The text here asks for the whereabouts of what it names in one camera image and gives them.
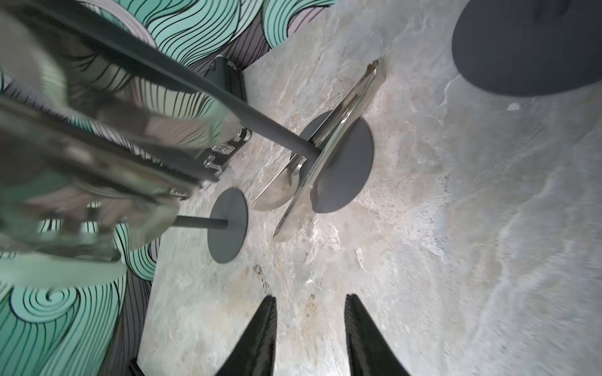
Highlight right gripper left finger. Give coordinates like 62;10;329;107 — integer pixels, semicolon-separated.
216;295;277;375

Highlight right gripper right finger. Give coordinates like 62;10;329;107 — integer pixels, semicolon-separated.
344;294;409;376

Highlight black locking tongs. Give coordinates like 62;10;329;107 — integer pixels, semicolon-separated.
1;98;198;263

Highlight dark slim steel tongs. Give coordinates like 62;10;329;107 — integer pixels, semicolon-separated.
1;10;230;150

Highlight left grey utensil stand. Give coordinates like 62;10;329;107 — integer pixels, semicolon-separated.
172;187;249;264

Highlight grey utensil stand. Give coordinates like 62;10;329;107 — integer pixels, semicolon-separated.
451;1;601;97
8;0;376;215
172;187;249;264

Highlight middle grey utensil stand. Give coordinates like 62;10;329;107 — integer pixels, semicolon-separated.
8;0;376;215

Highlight right grey utensil stand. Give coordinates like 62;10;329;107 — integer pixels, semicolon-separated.
451;1;601;97

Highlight black aluminium case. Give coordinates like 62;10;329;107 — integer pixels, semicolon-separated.
200;55;252;178

